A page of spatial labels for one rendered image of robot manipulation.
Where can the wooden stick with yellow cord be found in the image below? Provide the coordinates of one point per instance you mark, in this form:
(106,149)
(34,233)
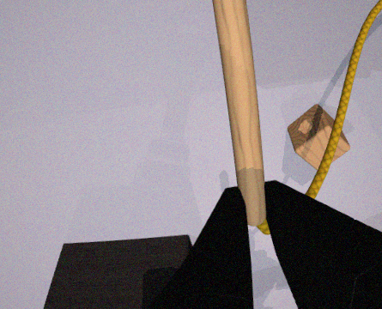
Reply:
(235,47)

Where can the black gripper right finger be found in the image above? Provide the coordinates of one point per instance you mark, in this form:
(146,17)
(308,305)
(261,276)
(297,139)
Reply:
(330,260)

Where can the wooden block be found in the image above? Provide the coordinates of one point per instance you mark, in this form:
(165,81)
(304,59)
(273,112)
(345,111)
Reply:
(310,134)

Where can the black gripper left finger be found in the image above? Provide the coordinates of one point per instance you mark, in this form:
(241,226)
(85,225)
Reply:
(217,273)

